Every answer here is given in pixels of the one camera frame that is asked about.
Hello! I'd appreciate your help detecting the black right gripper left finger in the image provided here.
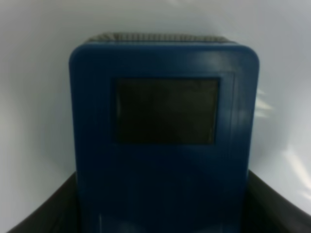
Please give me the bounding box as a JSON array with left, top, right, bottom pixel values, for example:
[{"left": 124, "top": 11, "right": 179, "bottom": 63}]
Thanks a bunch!
[{"left": 9, "top": 173, "right": 80, "bottom": 233}]

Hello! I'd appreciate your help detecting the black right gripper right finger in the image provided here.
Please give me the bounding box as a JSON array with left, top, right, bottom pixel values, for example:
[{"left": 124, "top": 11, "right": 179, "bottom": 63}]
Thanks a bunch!
[{"left": 241, "top": 171, "right": 311, "bottom": 233}]

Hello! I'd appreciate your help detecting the blue board eraser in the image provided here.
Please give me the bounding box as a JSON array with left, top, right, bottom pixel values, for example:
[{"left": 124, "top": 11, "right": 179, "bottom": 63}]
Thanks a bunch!
[{"left": 69, "top": 33, "right": 259, "bottom": 233}]

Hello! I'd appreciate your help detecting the white whiteboard with aluminium frame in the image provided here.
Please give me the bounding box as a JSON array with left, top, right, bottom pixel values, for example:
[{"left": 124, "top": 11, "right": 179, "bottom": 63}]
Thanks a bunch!
[{"left": 0, "top": 0, "right": 311, "bottom": 233}]

